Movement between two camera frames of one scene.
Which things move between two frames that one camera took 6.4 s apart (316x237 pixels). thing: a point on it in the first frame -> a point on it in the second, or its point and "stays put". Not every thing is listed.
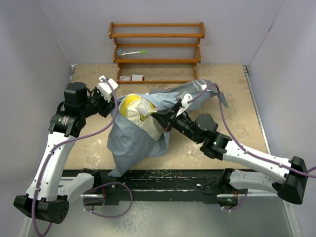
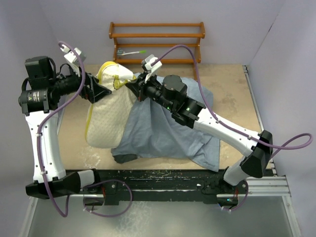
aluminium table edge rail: (260, 119) stays put
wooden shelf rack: (196, 61) stays put
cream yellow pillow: (138, 110) -> (107, 117)
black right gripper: (167, 118) -> (139, 87)
